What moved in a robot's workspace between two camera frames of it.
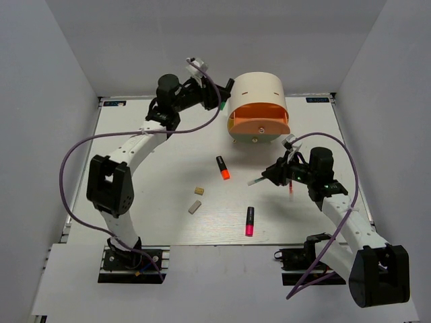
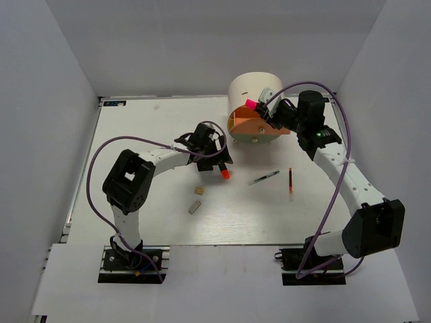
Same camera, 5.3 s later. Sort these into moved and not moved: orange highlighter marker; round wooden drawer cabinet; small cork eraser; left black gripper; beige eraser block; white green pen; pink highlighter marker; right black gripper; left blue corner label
Moved: pink highlighter marker; left black gripper; right black gripper
Not moved: white green pen; left blue corner label; round wooden drawer cabinet; beige eraser block; small cork eraser; orange highlighter marker
